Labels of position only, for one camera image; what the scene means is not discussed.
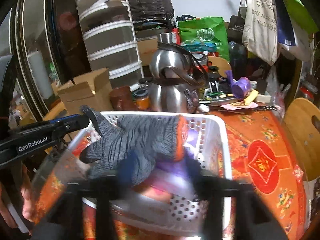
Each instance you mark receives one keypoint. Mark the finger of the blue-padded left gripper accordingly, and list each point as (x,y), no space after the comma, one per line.
(24,141)
(64,118)

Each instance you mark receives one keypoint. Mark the wooden chair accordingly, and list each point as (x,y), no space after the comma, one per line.
(57,111)
(302,121)

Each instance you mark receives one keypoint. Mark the brown cardboard box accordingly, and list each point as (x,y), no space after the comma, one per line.
(92,89)

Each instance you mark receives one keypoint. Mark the person's left hand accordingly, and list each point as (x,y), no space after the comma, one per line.
(26,194)

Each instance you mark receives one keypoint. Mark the stainless steel kettle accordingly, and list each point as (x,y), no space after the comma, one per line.
(177,77)

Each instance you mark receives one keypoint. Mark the green shopping bag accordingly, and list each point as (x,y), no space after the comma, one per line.
(207,31)

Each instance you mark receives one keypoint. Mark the pink soft item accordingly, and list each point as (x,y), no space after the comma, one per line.
(152,192)

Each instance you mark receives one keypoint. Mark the orange jar with lid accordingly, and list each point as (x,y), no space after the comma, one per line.
(142,99)

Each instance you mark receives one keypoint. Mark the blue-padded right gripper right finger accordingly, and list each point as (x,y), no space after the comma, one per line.
(207,185)

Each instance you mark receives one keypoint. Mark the red floral tablecloth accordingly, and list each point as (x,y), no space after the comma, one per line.
(260,151)

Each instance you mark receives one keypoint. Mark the beige canvas tote bag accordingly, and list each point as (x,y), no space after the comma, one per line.
(260,30)

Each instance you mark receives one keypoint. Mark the white perforated plastic basket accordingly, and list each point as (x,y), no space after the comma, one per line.
(181,217)

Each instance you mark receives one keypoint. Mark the purple plastic cup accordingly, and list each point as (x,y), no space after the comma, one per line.
(239,88)

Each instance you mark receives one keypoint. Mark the left wooden chair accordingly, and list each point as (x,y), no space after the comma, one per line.
(57,111)

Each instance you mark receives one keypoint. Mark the brown mug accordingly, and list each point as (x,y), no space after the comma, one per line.
(121,99)

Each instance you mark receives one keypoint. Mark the lime green hanging bag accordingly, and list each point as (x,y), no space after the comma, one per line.
(301,16)

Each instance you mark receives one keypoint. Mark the right wooden chair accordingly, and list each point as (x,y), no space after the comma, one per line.
(302,121)

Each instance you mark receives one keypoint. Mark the grey plastic drawer tower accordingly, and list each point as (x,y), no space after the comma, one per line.
(109,37)

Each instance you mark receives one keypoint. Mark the grey knitted work glove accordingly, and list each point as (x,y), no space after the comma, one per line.
(152,138)

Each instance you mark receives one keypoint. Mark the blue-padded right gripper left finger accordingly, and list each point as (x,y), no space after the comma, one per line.
(109,185)

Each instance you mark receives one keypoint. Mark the purple tissue pack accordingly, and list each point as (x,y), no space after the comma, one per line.
(172,177)

